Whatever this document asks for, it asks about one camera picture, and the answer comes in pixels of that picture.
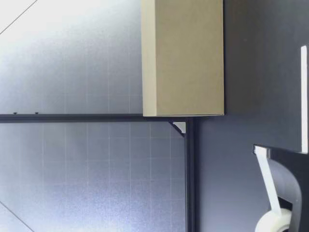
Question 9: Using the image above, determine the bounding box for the brown cardboard box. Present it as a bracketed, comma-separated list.
[140, 0, 226, 118]

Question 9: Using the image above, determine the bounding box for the black frame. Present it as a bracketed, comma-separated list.
[0, 111, 199, 232]

